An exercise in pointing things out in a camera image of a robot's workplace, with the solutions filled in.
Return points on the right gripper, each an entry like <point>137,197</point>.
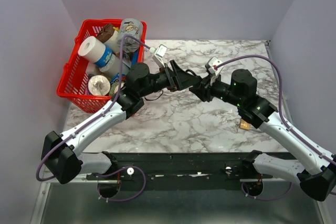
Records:
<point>201,92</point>

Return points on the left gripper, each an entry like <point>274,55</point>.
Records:
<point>178,78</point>

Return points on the brass padlock with keys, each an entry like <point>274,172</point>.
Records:
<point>241,124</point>

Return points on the black padlock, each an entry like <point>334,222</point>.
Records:
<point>191,72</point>

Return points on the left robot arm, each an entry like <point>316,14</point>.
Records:
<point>63,153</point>

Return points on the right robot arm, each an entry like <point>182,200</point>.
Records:
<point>313,171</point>

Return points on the white blue labelled bottle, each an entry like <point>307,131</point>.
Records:
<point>109,64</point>

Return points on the silver foil wrapped roll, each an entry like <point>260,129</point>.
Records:
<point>98,85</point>

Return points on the brown chocolate wrapped item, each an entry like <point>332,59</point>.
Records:
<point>105,33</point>

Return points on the white toilet paper roll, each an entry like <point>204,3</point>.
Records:
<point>91,49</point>

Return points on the red plastic basket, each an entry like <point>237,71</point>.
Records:
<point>74,80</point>

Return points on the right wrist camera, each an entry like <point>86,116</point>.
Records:
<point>213,69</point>

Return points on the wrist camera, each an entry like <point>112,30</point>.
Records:
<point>213,69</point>
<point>158,55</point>

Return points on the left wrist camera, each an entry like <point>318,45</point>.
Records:
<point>158,55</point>

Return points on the black mounting rail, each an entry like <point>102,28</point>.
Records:
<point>182,171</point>

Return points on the metal table frame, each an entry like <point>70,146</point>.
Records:
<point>269,200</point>

